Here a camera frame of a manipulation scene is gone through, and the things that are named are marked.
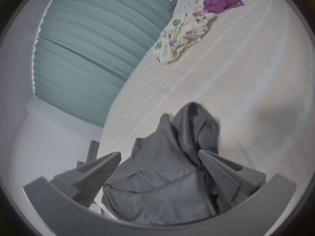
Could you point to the bed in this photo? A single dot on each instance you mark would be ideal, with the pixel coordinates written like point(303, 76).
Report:
point(246, 58)

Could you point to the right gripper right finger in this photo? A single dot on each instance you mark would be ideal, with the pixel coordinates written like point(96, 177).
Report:
point(221, 171)

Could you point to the purple garment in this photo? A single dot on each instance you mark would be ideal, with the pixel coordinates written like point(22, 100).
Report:
point(217, 3)

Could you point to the blue-green curtain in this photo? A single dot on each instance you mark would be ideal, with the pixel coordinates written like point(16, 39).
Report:
point(110, 16)
point(73, 82)

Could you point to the pink garment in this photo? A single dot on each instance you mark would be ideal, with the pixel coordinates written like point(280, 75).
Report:
point(195, 9)

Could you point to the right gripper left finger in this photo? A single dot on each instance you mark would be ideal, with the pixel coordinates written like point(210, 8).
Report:
point(98, 171)

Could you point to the black T-shirt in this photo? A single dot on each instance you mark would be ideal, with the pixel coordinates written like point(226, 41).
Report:
point(167, 181)

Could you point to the white printed pyjama top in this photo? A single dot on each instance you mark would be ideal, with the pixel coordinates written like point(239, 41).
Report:
point(182, 36)

